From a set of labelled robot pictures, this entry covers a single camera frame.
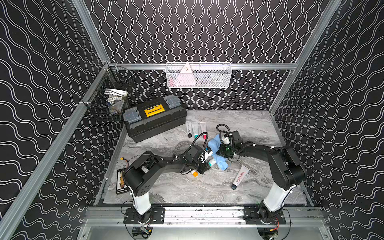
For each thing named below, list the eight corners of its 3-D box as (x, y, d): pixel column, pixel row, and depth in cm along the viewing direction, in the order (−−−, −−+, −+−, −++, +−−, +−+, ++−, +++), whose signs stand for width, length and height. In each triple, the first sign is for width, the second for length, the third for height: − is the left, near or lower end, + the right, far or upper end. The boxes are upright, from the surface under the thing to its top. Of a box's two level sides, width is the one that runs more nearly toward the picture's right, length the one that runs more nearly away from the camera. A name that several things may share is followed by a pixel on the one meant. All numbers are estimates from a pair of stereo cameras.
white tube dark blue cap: (229, 187, 86) (230, 185, 84) (241, 166, 94) (242, 164, 92) (237, 192, 84) (238, 191, 82) (248, 171, 92) (249, 169, 90)
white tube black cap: (185, 137, 106) (185, 135, 105) (185, 123, 115) (185, 121, 113) (191, 137, 107) (191, 135, 105) (191, 123, 115) (191, 121, 113)
